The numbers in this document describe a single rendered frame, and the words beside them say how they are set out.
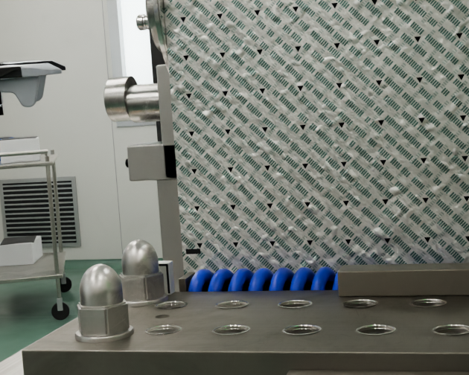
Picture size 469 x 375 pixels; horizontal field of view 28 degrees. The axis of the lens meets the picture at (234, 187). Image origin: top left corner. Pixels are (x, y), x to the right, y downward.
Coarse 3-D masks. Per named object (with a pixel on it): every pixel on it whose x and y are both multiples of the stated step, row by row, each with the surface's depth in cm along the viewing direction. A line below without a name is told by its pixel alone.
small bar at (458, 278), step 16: (352, 272) 64; (368, 272) 64; (384, 272) 64; (400, 272) 64; (416, 272) 63; (432, 272) 63; (448, 272) 63; (464, 272) 62; (352, 288) 65; (368, 288) 64; (384, 288) 64; (400, 288) 64; (416, 288) 63; (432, 288) 63; (448, 288) 63; (464, 288) 63
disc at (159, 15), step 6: (156, 0) 71; (162, 0) 72; (156, 6) 71; (162, 6) 72; (156, 12) 71; (162, 12) 72; (156, 18) 71; (162, 18) 72; (156, 24) 72; (162, 24) 72; (156, 30) 72; (162, 30) 72; (162, 36) 72; (162, 42) 72; (162, 48) 72; (162, 54) 73
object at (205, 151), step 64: (192, 64) 72; (256, 64) 71; (320, 64) 70; (384, 64) 68; (448, 64) 67; (192, 128) 73; (256, 128) 71; (320, 128) 70; (384, 128) 69; (448, 128) 68; (192, 192) 73; (256, 192) 72; (320, 192) 71; (384, 192) 69; (448, 192) 68; (192, 256) 74; (256, 256) 72; (320, 256) 71; (384, 256) 70; (448, 256) 69
